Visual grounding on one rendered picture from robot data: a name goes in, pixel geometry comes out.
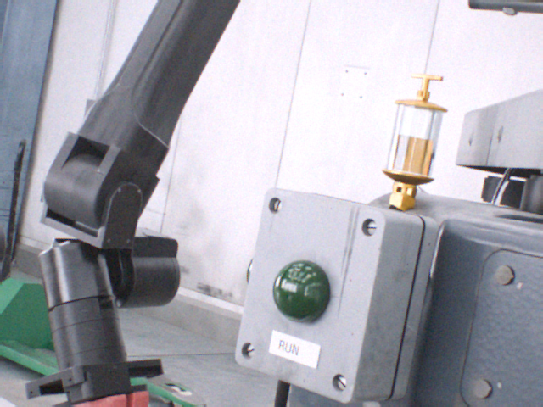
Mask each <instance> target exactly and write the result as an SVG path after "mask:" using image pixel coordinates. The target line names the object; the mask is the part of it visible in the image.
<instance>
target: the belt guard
mask: <svg viewBox="0 0 543 407"><path fill-rule="evenodd" d="M455 165H456V166H460V167H464V168H468V169H473V170H481V171H486V172H490V173H495V174H499V175H504V173H505V171H506V169H507V168H517V169H516V170H515V171H514V172H513V174H512V176H513V177H518V178H524V179H526V178H530V175H538V176H543V88H541V89H539V90H536V91H533V92H527V93H525V94H522V95H519V96H517V97H516V98H510V99H507V100H505V101H502V102H498V103H493V104H491V105H488V106H485V107H481V108H478V109H474V110H471V111H468V113H465V114H464V118H463V122H462V131H461V135H460V140H459V144H458V150H457V155H456V163H455Z"/></svg>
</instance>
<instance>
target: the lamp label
mask: <svg viewBox="0 0 543 407"><path fill-rule="evenodd" d="M320 347H321V346H320V345H317V344H314V343H309V342H306V341H304V340H301V339H298V338H296V337H294V336H290V335H288V334H285V333H282V332H278V331H275V330H272V335H271V343H270V348H269V352H270V353H273V354H276V355H278V356H281V357H283V358H286V359H288V360H293V361H296V362H299V363H301V364H304V365H308V366H311V367H314V368H316V366H317V361H318V356H319V351H320Z"/></svg>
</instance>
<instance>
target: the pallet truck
mask: <svg viewBox="0 0 543 407"><path fill-rule="evenodd" d="M26 145H27V140H26V139H22V140H21V141H20V143H19V146H18V152H17V156H16V160H15V161H14V180H13V189H12V196H11V204H10V211H9V220H8V235H7V242H6V250H5V255H4V256H3V262H2V268H1V273H0V355H2V356H3V357H6V358H9V359H11V360H13V361H16V363H18V364H20V365H22V366H26V367H28V368H30V369H32V370H34V371H37V372H40V373H42V374H44V375H46V376H48V375H51V374H53V373H57V372H59V367H58V361H57V358H55V357H53V356H50V355H48V354H44V353H43V352H41V351H37V350H36V349H48V350H50V351H52V352H55V346H54V342H53V337H52V333H51V326H50V322H49V317H48V307H47V303H46V297H45V292H44V288H43V286H42V284H40V283H37V282H34V281H32V280H30V279H27V278H24V277H22V276H10V275H11V252H12V243H13V235H14V221H15V212H16V204H17V196H18V188H19V180H20V173H21V172H22V168H23V158H24V154H25V147H26ZM55 353H56V352H55ZM130 381H131V384H132V385H133V386H136V385H143V384H144V383H147V388H148V391H149V392H151V393H155V394H157V395H159V396H161V398H162V400H163V402H164V403H165V404H174V405H175V406H176V407H197V406H200V405H203V406H205V407H206V406H207V402H206V400H205V399H204V398H203V397H202V396H200V395H199V394H198V393H196V392H194V391H193V390H191V389H190V388H188V387H184V385H182V384H181V383H178V382H175V381H172V380H171V379H167V378H165V377H162V376H156V377H152V378H148V379H147V378H146V377H138V378H130Z"/></svg>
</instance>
